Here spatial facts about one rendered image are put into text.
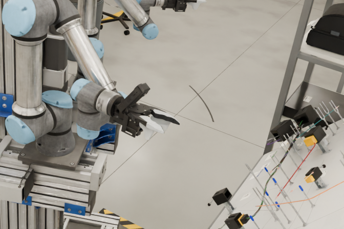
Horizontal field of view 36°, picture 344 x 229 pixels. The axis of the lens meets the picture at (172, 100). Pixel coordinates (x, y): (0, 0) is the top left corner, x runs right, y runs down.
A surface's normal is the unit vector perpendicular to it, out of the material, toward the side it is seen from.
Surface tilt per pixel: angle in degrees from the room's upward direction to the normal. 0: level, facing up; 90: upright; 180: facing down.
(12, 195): 90
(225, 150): 0
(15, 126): 98
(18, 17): 82
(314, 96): 0
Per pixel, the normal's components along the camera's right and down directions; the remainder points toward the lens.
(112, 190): 0.13, -0.86
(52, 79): -0.13, 0.48
